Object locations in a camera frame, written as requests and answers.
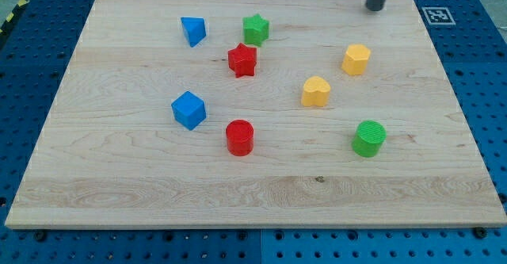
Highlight yellow hexagon block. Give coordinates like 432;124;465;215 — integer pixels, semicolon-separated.
341;44;371;75

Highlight white fiducial marker tag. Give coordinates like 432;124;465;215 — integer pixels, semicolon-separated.
422;6;456;25

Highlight black bolt front right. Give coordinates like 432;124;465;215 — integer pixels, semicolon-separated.
472;227;488;239

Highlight yellow heart block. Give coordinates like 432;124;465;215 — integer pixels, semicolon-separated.
301;76;331;107

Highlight black bolt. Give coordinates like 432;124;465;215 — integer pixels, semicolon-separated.
32;230;48;243
472;227;488;239

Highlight red star block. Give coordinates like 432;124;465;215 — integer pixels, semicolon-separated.
227;43;257;78

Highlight blue triangular prism block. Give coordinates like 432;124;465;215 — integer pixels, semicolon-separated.
181;17;207;48

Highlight yellow black hazard tape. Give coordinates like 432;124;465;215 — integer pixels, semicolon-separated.
1;0;30;36

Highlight blue cube block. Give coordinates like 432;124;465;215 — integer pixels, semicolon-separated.
171;91;207;131

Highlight red cylinder block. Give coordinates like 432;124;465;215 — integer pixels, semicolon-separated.
226;120;254;156

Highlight black bolt front left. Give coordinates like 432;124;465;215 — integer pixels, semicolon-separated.
32;230;48;243

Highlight light wooden board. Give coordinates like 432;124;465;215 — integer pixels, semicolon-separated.
6;0;506;230

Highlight green star block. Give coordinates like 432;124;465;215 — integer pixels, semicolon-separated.
242;13;269;47

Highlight green cylinder block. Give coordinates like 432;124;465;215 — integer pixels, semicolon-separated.
352;120;387;158

